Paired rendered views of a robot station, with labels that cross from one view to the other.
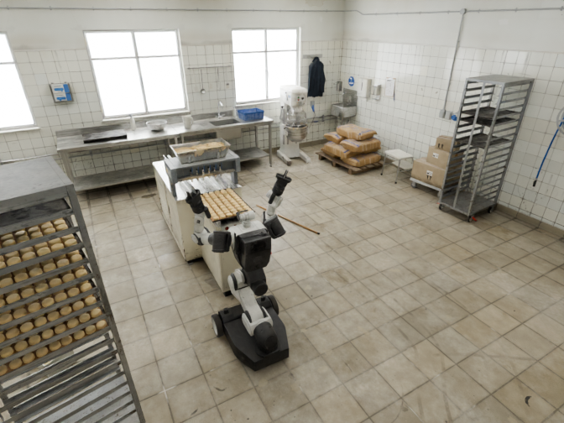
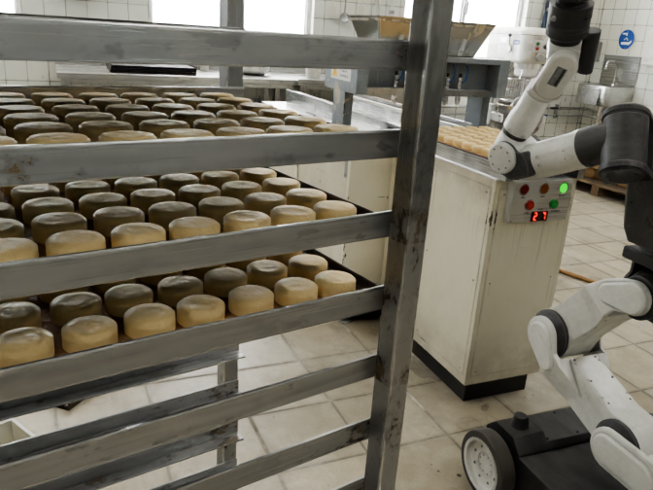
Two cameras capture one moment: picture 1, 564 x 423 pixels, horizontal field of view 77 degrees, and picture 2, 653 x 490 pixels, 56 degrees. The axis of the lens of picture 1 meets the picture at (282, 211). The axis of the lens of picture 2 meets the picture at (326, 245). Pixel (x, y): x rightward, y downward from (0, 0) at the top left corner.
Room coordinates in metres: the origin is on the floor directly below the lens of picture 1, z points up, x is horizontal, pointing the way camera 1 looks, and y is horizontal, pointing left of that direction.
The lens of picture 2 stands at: (0.76, 0.96, 1.25)
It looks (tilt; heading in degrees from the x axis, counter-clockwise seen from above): 19 degrees down; 4
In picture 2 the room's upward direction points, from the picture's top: 4 degrees clockwise
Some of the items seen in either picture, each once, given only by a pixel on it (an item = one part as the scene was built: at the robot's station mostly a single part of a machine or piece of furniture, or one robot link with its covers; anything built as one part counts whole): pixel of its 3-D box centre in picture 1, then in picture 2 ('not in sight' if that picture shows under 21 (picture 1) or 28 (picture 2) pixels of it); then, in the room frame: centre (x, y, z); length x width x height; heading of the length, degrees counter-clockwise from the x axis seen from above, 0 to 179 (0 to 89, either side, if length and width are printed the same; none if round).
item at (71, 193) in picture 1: (113, 326); (400, 294); (1.42, 0.92, 0.97); 0.03 x 0.03 x 1.70; 40
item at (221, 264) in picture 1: (224, 240); (462, 254); (3.11, 0.60, 0.45); 0.70 x 0.34 x 0.90; 28
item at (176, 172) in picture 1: (203, 173); (414, 94); (3.55, 0.83, 1.01); 0.72 x 0.33 x 0.34; 118
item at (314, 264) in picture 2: not in sight; (307, 267); (1.49, 1.04, 0.96); 0.05 x 0.05 x 0.02
